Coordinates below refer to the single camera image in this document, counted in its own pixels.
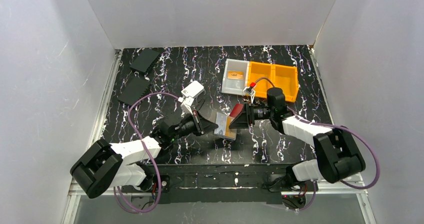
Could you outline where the orange plastic bin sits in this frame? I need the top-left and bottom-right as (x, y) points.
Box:
(272, 65), (299, 103)
(247, 61), (273, 98)

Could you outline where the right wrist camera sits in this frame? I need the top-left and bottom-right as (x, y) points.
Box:
(243, 82), (256, 104)

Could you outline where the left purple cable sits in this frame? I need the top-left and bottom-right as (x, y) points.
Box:
(113, 92), (183, 214)

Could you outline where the black ridged block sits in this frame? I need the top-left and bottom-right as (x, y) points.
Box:
(130, 49), (160, 74)
(118, 77), (152, 106)

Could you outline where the black comb piece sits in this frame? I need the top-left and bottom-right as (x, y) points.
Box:
(194, 98), (205, 112)

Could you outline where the black ridged block near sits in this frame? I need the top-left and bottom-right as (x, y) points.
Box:
(118, 77), (152, 106)

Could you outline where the aluminium frame rail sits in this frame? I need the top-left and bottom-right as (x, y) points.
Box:
(61, 49), (123, 223)

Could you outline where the black ridged block far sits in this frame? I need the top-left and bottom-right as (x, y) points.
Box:
(130, 49), (160, 74)

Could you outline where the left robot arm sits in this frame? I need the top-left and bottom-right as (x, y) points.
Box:
(70, 111), (218, 198)

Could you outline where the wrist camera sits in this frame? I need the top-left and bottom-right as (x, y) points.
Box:
(243, 82), (256, 104)
(178, 96), (195, 115)

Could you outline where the white plastic bin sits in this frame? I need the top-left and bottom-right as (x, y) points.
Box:
(221, 59), (250, 96)

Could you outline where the white box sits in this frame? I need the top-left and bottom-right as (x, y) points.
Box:
(181, 81), (205, 98)

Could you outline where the red card holder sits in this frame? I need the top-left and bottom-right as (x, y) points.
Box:
(229, 103), (244, 118)

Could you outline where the black base bar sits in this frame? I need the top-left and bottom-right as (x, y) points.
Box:
(158, 164), (318, 204)

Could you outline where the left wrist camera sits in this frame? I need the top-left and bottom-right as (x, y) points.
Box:
(178, 96), (195, 115)

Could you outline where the purple cable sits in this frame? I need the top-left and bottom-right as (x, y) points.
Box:
(113, 92), (183, 214)
(250, 77), (381, 211)

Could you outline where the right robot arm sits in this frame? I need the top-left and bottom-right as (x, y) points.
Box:
(228, 87), (366, 186)

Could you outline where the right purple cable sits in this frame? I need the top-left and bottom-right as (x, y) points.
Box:
(250, 77), (381, 211)

